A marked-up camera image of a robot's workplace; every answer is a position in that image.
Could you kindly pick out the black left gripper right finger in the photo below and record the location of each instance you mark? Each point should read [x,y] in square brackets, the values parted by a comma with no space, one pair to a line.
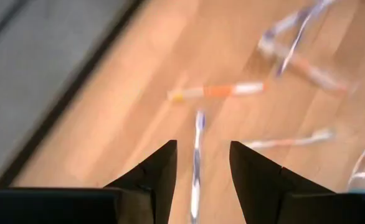
[260,183]

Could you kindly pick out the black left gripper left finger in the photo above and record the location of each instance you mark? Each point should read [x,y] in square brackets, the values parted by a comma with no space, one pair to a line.
[157,180]

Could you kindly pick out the orange white toothbrush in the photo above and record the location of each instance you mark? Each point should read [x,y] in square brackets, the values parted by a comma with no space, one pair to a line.
[310,70]
[282,142]
[220,91]

